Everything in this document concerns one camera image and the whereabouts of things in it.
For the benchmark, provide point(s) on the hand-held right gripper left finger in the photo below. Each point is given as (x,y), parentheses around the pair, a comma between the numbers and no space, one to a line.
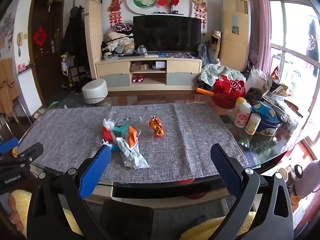
(96,171)

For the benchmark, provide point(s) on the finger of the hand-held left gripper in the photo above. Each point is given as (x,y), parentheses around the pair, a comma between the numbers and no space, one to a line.
(30,153)
(8,145)

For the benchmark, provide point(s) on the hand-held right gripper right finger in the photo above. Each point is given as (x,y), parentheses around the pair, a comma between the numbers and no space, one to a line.
(225,171)

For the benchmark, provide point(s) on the red box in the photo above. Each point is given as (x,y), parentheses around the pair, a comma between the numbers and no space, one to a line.
(107,133)

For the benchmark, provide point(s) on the silver white wrapper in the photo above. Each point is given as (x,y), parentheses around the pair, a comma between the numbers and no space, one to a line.
(132,155)

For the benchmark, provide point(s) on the clear plastic wrapper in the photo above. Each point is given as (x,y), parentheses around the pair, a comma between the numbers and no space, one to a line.
(111,123)

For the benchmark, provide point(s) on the orange carton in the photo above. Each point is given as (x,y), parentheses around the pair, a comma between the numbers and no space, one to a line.
(132,136)

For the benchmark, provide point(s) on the black waste bin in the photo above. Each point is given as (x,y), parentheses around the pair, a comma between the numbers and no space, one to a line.
(127,220)

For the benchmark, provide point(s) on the orange foil wrapper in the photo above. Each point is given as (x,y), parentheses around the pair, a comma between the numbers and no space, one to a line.
(156,127)

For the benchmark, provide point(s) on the yellow fleece clothing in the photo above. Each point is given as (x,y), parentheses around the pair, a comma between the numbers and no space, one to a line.
(21,205)

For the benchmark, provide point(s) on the teal box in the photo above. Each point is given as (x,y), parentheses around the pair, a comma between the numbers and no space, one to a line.
(121,130)

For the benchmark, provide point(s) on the grey woven table mat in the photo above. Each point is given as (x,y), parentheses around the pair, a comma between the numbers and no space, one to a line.
(187,135)

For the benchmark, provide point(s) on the white bottle yellow label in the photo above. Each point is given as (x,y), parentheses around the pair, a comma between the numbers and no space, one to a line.
(253,124)

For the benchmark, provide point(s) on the white board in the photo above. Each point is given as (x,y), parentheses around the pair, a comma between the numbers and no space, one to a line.
(30,92)

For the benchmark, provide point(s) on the white bottle pink label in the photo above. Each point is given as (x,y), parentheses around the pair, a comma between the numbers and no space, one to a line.
(242,116)

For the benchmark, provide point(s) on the brown hanging coat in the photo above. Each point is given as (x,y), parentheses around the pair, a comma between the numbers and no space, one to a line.
(7,85)

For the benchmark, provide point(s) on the blue round tin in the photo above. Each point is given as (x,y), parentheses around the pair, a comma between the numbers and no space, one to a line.
(271,127)

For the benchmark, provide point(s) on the yellow cap bottle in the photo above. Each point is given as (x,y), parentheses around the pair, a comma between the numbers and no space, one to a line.
(238,105)

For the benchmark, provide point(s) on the paper cups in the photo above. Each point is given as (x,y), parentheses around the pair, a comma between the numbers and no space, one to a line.
(296,173)

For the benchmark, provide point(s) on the blue snack packet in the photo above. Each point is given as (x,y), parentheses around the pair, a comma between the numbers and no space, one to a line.
(263,110)

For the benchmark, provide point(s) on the red openwork basket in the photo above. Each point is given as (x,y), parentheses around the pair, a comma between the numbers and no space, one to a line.
(227,92)

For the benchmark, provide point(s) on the white round stool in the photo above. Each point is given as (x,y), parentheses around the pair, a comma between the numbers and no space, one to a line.
(95,91)

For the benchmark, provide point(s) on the dark brown door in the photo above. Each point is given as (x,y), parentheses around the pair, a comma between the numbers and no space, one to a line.
(47,65)

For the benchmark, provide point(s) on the white mop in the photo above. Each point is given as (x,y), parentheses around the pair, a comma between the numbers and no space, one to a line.
(65,67)

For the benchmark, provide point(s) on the pile of plastic bags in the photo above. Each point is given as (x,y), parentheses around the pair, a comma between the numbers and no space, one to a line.
(260,80)

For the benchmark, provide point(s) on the green floral cloth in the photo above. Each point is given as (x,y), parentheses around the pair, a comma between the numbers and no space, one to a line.
(212,72)

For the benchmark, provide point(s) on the red toy in cabinet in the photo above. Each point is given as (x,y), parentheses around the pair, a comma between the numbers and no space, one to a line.
(138,78)

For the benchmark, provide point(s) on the beige television cabinet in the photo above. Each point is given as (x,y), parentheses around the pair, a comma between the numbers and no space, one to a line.
(112,66)

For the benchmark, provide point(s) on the red diamond door decoration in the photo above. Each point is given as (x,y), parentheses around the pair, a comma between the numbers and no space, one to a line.
(39,37)

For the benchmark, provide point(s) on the grey blue cloth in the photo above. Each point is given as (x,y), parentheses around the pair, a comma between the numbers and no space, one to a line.
(203,53)

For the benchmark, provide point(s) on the beige standing air conditioner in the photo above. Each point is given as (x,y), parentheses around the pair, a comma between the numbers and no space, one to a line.
(235,48)

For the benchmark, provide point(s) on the dark hanging coats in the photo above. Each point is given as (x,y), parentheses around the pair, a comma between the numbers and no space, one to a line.
(73,35)

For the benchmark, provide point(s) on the cardboard boxes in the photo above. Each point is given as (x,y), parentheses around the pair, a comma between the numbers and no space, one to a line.
(215,42)

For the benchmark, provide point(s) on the wicker folding screen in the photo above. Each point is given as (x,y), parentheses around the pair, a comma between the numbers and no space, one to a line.
(93,37)

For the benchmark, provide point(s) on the pile of clothes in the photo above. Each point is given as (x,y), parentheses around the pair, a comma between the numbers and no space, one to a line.
(120,40)

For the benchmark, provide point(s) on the window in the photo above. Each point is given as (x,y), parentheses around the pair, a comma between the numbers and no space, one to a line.
(292,45)

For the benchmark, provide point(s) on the black television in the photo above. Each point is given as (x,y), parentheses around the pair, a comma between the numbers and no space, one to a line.
(166,33)

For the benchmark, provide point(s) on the pink curtain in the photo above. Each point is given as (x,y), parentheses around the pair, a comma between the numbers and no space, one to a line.
(260,25)

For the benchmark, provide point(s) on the black hanging garment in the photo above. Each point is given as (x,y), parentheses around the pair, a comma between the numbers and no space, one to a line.
(313,40)

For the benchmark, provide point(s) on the vase with flowers and flags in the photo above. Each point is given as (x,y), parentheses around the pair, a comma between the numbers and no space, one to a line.
(170,0)

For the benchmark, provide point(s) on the wall intercom phone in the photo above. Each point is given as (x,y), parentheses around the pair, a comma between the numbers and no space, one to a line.
(19,39)

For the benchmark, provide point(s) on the wall photos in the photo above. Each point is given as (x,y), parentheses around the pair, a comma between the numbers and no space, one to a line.
(6,30)

